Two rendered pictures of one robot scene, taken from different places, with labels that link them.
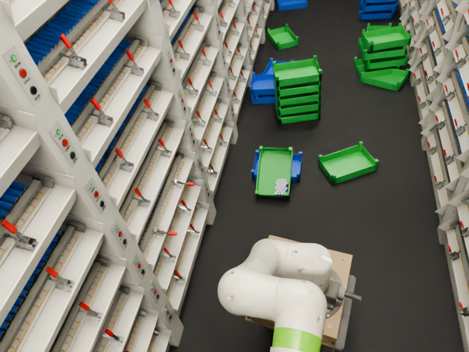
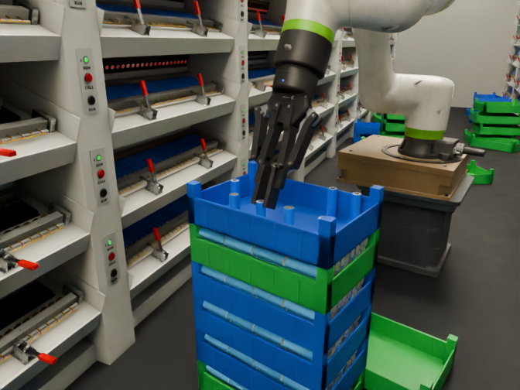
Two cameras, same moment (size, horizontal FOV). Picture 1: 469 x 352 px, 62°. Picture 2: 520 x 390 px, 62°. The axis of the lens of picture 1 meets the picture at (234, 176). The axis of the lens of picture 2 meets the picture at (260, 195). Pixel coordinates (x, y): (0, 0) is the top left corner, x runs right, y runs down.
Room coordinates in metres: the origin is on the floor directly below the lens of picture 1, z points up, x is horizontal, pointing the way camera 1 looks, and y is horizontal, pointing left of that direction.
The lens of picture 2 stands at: (-0.73, 0.23, 0.72)
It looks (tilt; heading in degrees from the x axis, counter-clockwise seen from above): 20 degrees down; 4
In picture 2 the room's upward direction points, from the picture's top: straight up
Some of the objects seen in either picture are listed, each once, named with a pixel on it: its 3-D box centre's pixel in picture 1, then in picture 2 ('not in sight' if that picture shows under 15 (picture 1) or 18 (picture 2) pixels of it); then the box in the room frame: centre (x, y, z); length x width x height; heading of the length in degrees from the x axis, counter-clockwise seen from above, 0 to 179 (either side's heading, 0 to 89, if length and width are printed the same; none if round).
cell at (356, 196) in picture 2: not in sight; (355, 209); (0.01, 0.10, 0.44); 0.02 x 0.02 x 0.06
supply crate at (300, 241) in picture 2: not in sight; (283, 205); (0.01, 0.24, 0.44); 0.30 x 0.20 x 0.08; 57
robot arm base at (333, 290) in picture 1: (325, 290); (439, 147); (0.67, -0.26, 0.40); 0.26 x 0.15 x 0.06; 58
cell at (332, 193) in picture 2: not in sight; (331, 203); (0.04, 0.14, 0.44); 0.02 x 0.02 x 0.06
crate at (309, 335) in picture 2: not in sight; (282, 280); (0.01, 0.24, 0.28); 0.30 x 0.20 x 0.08; 57
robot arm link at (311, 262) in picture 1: (308, 268); (424, 106); (0.70, -0.20, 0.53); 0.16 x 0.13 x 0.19; 66
